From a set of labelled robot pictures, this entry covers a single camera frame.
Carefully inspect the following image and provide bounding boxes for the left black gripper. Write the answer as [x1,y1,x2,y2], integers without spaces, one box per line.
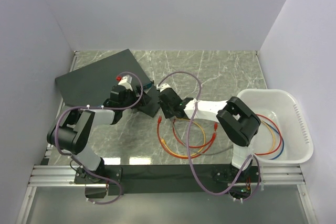
[120,85,152,110]

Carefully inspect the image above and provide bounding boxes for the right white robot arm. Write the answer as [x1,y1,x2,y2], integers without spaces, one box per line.
[157,84,261,182]

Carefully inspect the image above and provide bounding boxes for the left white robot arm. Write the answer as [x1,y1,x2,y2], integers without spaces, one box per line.
[47,84,158,183]

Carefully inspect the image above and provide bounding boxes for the small black flat box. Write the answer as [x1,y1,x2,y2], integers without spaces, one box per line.
[137,86,160,118]

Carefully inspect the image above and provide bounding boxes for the white plastic bin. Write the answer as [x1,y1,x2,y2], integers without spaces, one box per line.
[237,89,313,165]

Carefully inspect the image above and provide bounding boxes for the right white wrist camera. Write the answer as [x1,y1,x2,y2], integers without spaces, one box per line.
[156,83,171,92]

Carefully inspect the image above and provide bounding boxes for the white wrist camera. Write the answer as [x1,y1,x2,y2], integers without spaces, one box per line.
[116,74,133,90]
[156,83,171,92]

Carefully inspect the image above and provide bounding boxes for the red ethernet cable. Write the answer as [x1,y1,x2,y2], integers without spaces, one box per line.
[156,116,218,159]

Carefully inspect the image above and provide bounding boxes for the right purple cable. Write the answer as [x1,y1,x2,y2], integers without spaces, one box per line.
[157,71,262,205]

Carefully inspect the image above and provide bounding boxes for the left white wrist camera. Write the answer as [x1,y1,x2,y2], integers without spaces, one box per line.
[116,74,133,90]

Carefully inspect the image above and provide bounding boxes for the yellow ethernet cable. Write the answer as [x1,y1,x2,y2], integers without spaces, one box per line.
[160,118,211,158]

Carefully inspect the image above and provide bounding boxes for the large black network switch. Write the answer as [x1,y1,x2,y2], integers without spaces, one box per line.
[55,49,151,106]

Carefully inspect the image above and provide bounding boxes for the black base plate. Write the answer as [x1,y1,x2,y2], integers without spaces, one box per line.
[73,164,263,196]

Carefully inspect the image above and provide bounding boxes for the red cable in bin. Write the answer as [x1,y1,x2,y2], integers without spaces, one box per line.
[253,113,283,156]

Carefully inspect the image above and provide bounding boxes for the blue cable in bin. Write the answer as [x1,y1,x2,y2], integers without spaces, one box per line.
[259,119,286,161]

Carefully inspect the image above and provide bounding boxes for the aluminium frame rail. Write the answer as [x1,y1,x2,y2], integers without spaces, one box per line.
[28,165,306,187]

